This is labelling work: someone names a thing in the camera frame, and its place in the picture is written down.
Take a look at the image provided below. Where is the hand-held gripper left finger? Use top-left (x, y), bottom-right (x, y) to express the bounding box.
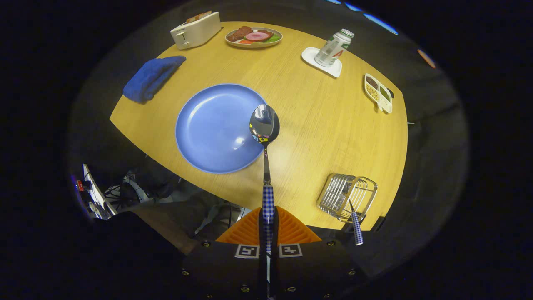
top-left (181, 206), bottom-right (264, 300)

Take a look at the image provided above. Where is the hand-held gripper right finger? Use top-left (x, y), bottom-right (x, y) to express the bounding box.
top-left (274, 206), bottom-right (361, 300)

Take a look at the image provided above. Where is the fork with checked handle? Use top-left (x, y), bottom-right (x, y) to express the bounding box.
top-left (348, 199), bottom-right (364, 246)

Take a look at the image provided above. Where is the spoon with checked handle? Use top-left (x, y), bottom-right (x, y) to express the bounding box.
top-left (249, 104), bottom-right (281, 299)

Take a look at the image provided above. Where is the person's trouser leg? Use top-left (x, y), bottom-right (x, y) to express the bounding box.
top-left (125, 192), bottom-right (234, 255)

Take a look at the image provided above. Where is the metal cutlery rack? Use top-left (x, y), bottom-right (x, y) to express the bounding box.
top-left (316, 173), bottom-right (378, 223)

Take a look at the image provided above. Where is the blue plate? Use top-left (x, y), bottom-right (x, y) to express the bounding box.
top-left (175, 84), bottom-right (271, 174)

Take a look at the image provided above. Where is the white flat panel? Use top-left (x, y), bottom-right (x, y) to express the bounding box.
top-left (82, 164), bottom-right (118, 218)

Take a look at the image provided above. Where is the white divided snack dish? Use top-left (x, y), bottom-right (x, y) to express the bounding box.
top-left (364, 74), bottom-right (393, 114)

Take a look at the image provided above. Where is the blue folded cloth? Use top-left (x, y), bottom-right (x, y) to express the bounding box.
top-left (123, 56), bottom-right (187, 104)

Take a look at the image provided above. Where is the white square coaster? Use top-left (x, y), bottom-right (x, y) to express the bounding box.
top-left (301, 47), bottom-right (343, 78)

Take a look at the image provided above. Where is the white drink bottle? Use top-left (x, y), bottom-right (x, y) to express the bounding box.
top-left (314, 29), bottom-right (355, 67)

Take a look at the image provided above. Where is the small plate with food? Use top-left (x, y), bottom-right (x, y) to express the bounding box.
top-left (225, 26), bottom-right (283, 49)

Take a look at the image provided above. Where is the brown meat slice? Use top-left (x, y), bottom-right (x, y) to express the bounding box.
top-left (227, 26), bottom-right (253, 42)

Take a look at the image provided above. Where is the white toaster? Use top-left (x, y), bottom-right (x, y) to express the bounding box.
top-left (170, 12), bottom-right (222, 50)

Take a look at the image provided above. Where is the toast slice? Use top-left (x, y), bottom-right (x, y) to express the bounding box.
top-left (186, 11), bottom-right (212, 24)

